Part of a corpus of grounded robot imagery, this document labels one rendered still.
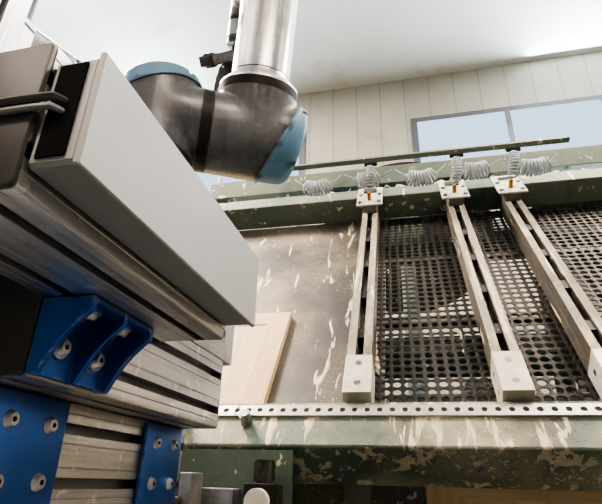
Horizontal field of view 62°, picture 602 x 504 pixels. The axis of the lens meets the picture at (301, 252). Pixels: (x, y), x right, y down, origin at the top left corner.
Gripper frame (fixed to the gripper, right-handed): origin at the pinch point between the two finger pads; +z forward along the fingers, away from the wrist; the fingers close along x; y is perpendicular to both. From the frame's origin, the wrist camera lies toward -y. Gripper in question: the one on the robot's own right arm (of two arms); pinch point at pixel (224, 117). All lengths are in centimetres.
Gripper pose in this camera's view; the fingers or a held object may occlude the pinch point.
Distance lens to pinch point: 130.7
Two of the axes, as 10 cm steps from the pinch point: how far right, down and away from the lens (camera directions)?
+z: -1.4, 9.9, 0.1
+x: -8.2, -1.3, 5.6
